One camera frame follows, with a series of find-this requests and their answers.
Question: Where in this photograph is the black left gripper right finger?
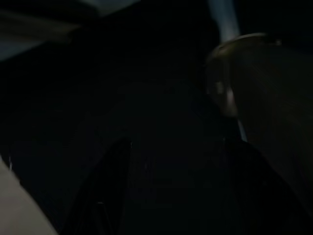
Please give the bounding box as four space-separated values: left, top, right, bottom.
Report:
223 137 313 235

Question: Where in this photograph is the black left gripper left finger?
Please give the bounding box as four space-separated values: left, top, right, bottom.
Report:
70 137 133 235

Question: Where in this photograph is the dark round rubbish bin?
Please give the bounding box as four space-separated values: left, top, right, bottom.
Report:
204 32 313 211

